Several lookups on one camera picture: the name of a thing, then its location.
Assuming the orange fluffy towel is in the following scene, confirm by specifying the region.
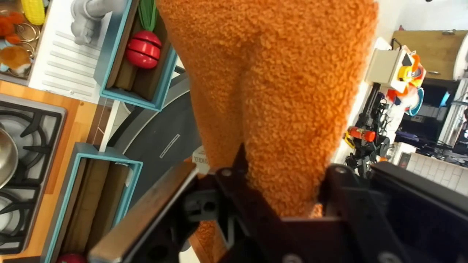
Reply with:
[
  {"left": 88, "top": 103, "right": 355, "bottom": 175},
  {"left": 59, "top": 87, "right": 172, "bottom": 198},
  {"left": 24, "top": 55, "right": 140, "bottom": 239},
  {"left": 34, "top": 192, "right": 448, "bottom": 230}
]
[{"left": 156, "top": 0, "right": 381, "bottom": 263}]

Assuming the orange translucent toy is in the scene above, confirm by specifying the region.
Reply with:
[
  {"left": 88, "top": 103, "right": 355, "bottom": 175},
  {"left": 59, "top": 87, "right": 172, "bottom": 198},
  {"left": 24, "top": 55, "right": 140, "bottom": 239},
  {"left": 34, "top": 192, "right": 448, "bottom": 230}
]
[{"left": 0, "top": 10, "right": 33, "bottom": 74}]

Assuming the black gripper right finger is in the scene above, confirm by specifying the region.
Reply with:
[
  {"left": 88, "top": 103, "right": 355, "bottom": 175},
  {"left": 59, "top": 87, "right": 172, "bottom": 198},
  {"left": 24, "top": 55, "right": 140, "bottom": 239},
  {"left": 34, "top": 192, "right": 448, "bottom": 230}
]
[{"left": 319, "top": 165, "right": 407, "bottom": 263}]

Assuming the white dish drying rack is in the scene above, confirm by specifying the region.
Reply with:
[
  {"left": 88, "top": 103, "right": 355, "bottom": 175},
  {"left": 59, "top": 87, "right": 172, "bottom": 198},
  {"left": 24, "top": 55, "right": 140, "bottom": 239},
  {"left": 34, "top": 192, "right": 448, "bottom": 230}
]
[{"left": 28, "top": 0, "right": 116, "bottom": 105}]

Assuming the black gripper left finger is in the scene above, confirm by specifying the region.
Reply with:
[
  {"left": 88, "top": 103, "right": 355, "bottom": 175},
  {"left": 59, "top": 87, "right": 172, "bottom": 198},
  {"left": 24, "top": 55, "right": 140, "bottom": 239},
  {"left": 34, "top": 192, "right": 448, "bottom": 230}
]
[{"left": 211, "top": 143, "right": 283, "bottom": 235}]

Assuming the yellow toy corn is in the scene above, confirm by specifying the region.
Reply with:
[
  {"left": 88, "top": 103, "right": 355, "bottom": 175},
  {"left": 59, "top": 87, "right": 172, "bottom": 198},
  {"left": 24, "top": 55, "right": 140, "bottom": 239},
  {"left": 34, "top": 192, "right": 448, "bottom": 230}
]
[{"left": 20, "top": 0, "right": 49, "bottom": 26}]

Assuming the steel cooking pot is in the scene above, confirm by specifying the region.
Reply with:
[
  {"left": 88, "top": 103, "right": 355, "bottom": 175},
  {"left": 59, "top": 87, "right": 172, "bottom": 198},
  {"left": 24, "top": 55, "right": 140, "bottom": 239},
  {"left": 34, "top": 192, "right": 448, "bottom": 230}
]
[{"left": 0, "top": 127, "right": 21, "bottom": 189}]

